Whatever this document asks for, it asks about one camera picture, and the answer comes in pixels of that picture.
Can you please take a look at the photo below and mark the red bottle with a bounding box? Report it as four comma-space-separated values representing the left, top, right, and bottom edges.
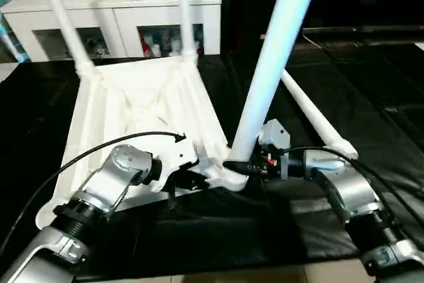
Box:
140, 33, 152, 57

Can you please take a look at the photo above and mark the white glass-door cabinet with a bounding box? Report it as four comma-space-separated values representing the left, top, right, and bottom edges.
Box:
0, 0, 223, 62

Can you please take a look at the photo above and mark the teal plastic object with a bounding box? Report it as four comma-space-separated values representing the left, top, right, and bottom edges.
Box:
0, 15, 27, 62

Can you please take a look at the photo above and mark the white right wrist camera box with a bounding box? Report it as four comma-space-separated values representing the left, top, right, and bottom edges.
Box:
258, 119, 292, 154

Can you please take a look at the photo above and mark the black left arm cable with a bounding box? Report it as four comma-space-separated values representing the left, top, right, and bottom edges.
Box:
0, 131, 187, 257

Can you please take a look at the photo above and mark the dark metal rail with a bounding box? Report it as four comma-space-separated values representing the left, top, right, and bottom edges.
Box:
301, 26, 424, 35

